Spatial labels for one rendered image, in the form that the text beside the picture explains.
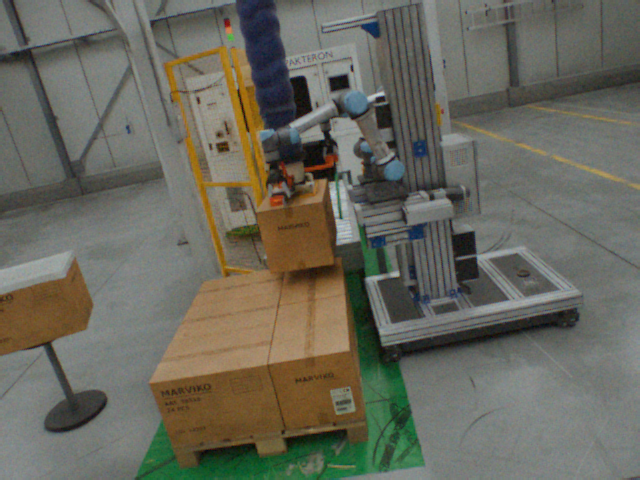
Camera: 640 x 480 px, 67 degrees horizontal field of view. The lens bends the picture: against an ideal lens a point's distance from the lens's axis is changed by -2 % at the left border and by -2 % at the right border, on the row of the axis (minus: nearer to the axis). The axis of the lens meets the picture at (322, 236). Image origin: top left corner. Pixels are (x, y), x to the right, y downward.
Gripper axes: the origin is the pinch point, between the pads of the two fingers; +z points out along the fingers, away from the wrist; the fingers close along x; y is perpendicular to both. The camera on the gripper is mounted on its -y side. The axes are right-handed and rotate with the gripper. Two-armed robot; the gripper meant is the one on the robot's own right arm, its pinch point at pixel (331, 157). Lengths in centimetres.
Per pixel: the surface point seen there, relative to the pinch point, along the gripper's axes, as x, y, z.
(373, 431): 2, 134, 118
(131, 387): -164, 62, 118
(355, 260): 3, 13, 73
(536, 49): 469, -916, 14
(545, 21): 494, -919, -44
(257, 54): -28, 40, -75
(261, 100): -32, 39, -49
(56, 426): -198, 99, 115
